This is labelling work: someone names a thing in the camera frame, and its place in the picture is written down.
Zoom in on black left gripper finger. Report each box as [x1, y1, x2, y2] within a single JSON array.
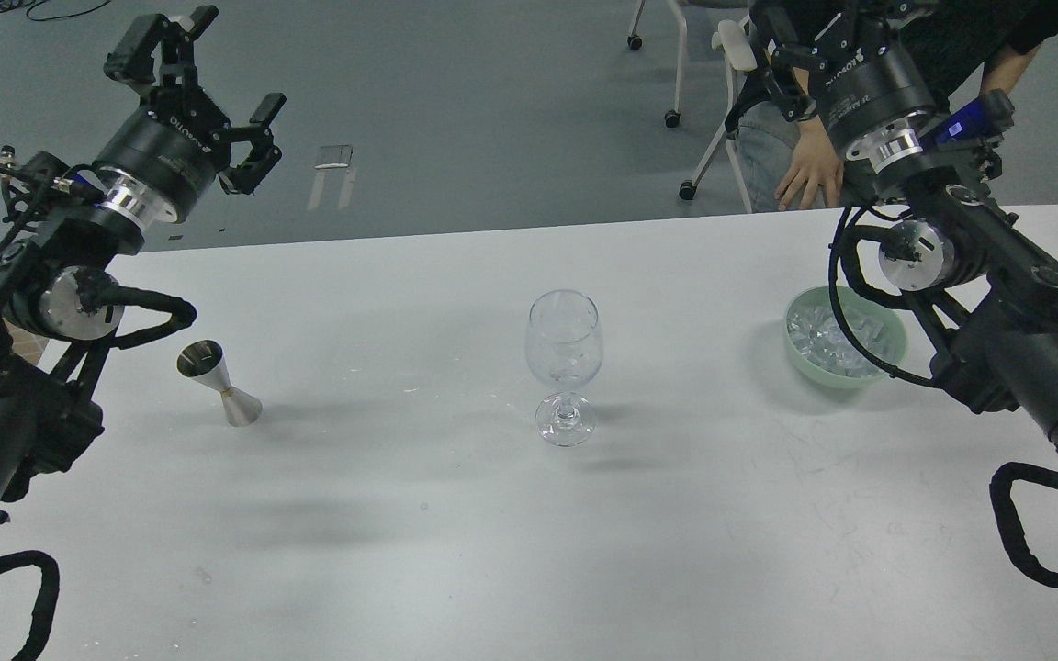
[[104, 5, 219, 102], [215, 93, 287, 194]]

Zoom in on person's bare hand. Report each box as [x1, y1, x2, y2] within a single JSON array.
[[776, 118, 845, 212]]

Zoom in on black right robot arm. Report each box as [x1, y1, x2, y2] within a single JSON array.
[[738, 1, 1058, 589]]

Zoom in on black floor cables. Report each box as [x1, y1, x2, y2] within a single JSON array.
[[0, 0, 113, 39]]

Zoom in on white office chair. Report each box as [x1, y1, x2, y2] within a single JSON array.
[[625, 1, 758, 213]]

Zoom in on green bowl of ice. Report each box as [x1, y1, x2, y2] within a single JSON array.
[[782, 286, 907, 389]]

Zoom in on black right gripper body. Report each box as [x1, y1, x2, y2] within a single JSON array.
[[807, 42, 937, 159]]

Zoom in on person in black shirt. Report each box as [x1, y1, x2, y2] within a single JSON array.
[[730, 1, 1058, 213]]

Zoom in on clear wine glass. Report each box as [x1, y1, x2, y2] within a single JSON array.
[[524, 289, 603, 447]]

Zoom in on steel double jigger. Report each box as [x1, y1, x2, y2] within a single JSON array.
[[175, 339, 265, 427]]

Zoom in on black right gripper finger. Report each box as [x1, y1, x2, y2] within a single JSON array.
[[814, 1, 893, 58], [748, 1, 817, 122]]

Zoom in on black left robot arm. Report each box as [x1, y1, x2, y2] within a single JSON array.
[[0, 5, 286, 660]]

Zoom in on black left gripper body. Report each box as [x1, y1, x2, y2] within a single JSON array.
[[92, 89, 231, 226]]

